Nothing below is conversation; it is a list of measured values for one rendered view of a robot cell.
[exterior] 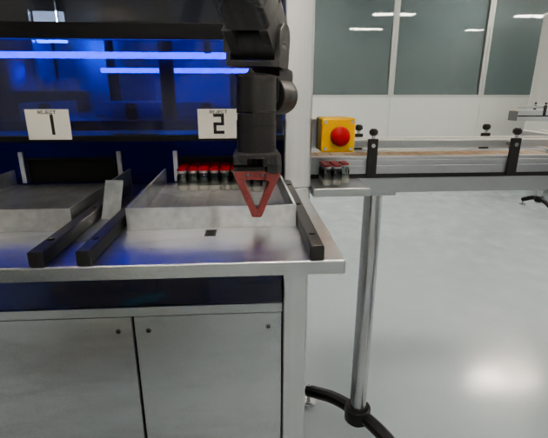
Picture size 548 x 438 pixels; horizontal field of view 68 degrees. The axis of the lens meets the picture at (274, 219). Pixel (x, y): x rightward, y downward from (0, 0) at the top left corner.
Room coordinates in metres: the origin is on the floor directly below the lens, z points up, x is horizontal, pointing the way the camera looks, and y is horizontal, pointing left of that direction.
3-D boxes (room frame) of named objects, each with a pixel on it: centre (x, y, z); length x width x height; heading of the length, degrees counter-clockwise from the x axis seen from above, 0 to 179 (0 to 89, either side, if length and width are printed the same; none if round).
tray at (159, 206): (0.77, 0.11, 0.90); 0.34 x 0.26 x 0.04; 5
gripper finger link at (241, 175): (0.61, 0.03, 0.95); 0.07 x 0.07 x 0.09; 3
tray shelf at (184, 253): (0.69, 0.27, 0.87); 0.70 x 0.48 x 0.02; 94
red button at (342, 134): (0.86, -0.14, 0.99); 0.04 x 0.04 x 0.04; 4
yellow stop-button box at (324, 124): (0.91, -0.13, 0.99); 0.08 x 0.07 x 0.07; 4
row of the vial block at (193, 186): (0.86, 0.12, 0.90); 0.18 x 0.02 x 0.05; 95
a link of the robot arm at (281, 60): (0.65, 0.01, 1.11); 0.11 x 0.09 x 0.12; 157
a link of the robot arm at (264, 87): (0.61, 0.02, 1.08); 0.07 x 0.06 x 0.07; 157
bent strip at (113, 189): (0.62, 0.27, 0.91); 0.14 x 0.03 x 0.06; 3
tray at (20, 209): (0.75, 0.45, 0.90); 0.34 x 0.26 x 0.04; 4
